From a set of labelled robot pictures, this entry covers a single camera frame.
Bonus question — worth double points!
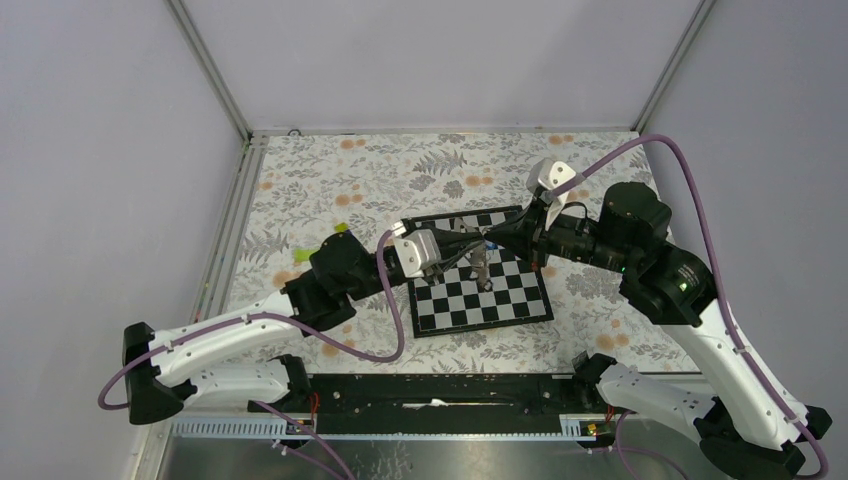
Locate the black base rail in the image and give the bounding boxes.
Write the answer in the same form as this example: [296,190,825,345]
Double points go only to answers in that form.
[271,373,623,435]

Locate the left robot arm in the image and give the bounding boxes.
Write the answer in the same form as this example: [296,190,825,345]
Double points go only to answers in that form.
[108,223,485,425]

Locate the black white chessboard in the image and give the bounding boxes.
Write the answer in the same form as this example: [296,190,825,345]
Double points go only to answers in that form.
[408,245,553,338]

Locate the floral table cloth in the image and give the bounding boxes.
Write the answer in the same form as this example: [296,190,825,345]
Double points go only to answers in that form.
[227,132,695,374]

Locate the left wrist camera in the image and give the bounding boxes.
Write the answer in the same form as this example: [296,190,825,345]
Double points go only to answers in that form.
[390,222,432,279]

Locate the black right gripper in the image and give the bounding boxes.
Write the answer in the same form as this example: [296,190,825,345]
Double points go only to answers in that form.
[484,192,636,273]

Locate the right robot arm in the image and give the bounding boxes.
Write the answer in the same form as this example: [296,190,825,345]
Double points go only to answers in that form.
[486,182,832,479]

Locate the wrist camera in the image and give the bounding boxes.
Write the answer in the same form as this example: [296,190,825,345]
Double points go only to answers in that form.
[390,222,432,279]
[526,159,578,231]

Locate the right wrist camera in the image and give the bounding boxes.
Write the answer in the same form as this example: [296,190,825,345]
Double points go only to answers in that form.
[526,159,578,231]

